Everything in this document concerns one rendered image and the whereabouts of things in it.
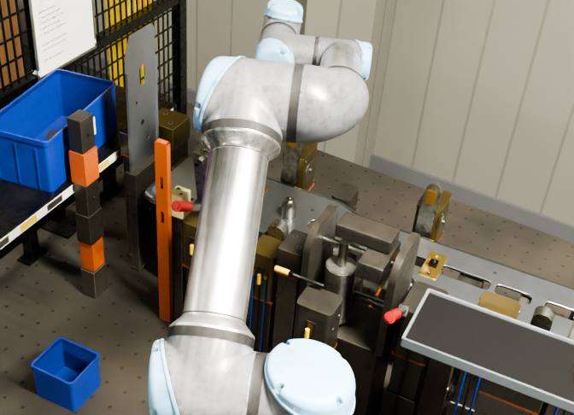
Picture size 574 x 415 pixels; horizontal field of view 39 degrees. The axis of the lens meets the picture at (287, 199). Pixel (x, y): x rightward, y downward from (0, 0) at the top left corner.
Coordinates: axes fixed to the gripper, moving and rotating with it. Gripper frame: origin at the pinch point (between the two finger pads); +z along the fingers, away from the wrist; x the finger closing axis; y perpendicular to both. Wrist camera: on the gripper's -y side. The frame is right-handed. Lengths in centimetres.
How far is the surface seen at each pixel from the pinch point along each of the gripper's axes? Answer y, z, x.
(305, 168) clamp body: 9.4, 9.6, 12.6
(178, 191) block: -7.5, 6.0, -17.7
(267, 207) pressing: 8.3, 10.9, -4.6
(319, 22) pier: -45, 43, 153
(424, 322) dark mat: 52, -10, -39
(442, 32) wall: 2, 37, 171
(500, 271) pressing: 61, 5, 1
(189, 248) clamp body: 0.4, 12.8, -25.1
